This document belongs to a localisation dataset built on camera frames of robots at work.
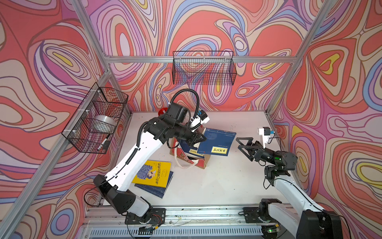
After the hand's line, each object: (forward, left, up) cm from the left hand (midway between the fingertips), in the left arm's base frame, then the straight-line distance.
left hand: (206, 138), depth 65 cm
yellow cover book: (-4, +29, -29) cm, 41 cm away
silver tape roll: (+8, +48, +2) cm, 49 cm away
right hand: (-2, -14, -3) cm, 15 cm away
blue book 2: (-13, +25, -31) cm, 42 cm away
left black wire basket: (+8, +57, -3) cm, 57 cm away
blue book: (0, -6, -2) cm, 6 cm away
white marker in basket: (+1, +50, -6) cm, 51 cm away
